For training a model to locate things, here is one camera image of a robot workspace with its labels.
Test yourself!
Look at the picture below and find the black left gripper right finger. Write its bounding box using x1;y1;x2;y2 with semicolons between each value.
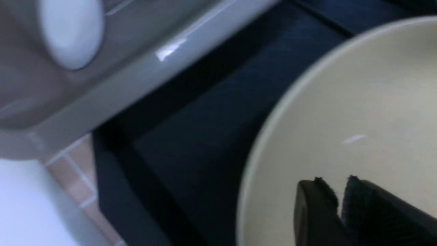
341;176;437;246

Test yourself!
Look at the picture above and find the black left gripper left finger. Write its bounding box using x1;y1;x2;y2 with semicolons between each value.
294;177;355;246

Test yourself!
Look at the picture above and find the large yellow noodle bowl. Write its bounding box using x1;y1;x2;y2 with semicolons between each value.
236;15;437;246

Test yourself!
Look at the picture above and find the black plastic serving tray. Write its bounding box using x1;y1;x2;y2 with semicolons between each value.
92;0;436;246

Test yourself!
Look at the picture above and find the large white plastic tub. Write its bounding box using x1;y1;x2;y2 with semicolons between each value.
0;159;111;246

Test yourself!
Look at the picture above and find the olive green plastic bin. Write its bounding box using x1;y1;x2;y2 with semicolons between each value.
1;0;278;160

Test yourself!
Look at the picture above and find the white spoon in bin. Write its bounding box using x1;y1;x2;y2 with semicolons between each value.
37;0;105;70

